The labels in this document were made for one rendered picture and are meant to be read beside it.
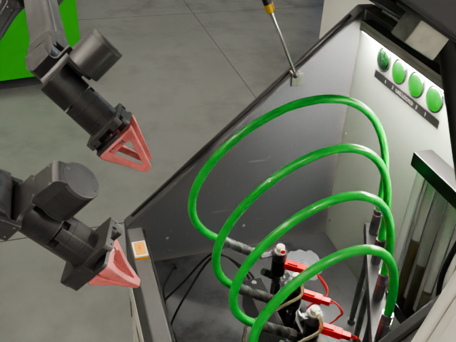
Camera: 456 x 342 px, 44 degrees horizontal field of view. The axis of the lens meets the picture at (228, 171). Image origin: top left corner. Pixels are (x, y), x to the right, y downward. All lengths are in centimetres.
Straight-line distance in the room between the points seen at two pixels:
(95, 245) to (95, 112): 21
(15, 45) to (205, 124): 142
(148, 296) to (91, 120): 45
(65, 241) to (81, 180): 9
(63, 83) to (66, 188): 21
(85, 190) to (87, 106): 18
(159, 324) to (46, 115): 289
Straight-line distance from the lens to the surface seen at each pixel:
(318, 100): 92
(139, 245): 129
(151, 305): 118
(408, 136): 116
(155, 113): 383
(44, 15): 109
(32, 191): 76
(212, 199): 136
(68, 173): 74
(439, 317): 75
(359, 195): 84
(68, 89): 88
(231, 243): 103
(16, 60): 421
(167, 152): 340
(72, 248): 80
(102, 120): 89
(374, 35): 118
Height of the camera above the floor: 182
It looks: 34 degrees down
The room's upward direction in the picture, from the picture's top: 3 degrees clockwise
